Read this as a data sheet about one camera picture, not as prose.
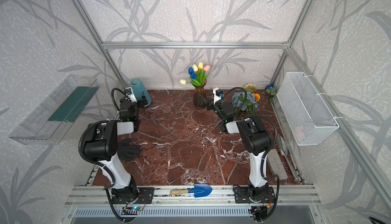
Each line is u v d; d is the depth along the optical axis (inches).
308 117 24.2
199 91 39.4
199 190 29.8
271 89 45.7
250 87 44.1
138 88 37.8
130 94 31.7
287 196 29.5
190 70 35.8
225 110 29.2
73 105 25.5
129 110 28.9
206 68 36.5
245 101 38.1
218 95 31.1
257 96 40.9
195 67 35.8
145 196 28.5
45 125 24.9
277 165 31.7
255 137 21.3
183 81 36.0
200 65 36.0
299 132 29.0
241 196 28.8
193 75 35.0
